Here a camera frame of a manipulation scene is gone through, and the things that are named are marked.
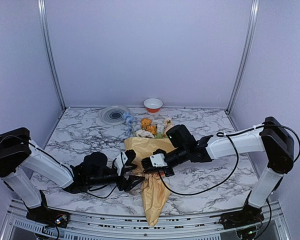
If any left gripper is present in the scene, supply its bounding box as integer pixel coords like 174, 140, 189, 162
88, 167, 145, 192

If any right aluminium frame post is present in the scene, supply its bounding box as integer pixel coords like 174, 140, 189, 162
226, 0, 260, 115

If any left aluminium frame post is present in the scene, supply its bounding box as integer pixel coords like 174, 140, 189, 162
37, 0, 66, 111

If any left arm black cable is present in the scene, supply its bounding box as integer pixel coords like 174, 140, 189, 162
0, 134, 123, 200

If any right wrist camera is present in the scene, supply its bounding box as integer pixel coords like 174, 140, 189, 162
141, 149, 168, 173

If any red and white bowl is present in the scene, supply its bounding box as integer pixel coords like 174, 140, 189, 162
143, 98, 163, 113

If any beige raffia string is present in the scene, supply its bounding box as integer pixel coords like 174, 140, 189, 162
139, 174, 156, 201

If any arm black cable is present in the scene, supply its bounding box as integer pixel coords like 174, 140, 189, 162
0, 134, 123, 200
157, 122, 300, 196

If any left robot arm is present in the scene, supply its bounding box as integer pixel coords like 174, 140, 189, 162
0, 127, 145, 223

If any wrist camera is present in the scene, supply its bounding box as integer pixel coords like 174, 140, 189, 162
141, 149, 168, 173
112, 149, 136, 176

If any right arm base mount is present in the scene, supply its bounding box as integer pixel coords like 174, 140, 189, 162
218, 194, 265, 230

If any pink fake flower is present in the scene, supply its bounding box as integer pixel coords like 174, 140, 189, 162
164, 117, 174, 132
135, 129, 155, 139

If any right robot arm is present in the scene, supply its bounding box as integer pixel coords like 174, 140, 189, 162
141, 116, 300, 224

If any orange wrapping paper sheet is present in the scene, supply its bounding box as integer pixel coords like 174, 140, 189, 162
124, 137, 175, 227

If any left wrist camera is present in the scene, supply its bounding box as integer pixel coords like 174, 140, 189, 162
112, 149, 136, 176

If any grey glass plate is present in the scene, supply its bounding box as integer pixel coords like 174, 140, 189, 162
99, 105, 130, 126

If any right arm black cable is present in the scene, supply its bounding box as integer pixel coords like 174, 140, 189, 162
157, 122, 300, 196

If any aluminium frame post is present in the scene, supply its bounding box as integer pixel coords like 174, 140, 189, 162
226, 0, 260, 115
37, 0, 66, 111

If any orange fake flower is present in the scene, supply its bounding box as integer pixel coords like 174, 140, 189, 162
140, 118, 157, 136

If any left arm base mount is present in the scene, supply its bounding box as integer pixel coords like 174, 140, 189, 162
26, 192, 71, 229

